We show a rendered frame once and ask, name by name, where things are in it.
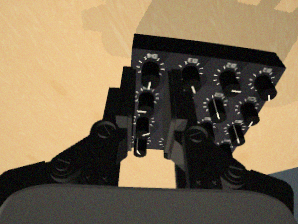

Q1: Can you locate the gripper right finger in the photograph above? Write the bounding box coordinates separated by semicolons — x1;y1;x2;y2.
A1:
162;69;294;216

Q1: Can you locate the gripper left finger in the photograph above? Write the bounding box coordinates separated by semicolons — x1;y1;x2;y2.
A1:
0;66;136;207

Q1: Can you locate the black knob box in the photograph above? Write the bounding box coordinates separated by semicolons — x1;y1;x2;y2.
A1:
131;33;286;160

